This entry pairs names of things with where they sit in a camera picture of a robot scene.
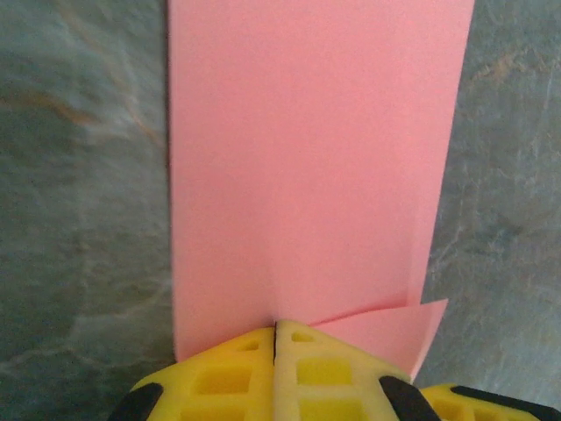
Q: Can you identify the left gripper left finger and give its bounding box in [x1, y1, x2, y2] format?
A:
[111, 326, 277, 421]

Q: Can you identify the pink paper sheet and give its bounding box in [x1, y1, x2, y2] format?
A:
[165, 0, 477, 382]

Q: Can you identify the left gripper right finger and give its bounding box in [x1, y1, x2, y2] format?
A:
[274, 319, 435, 421]

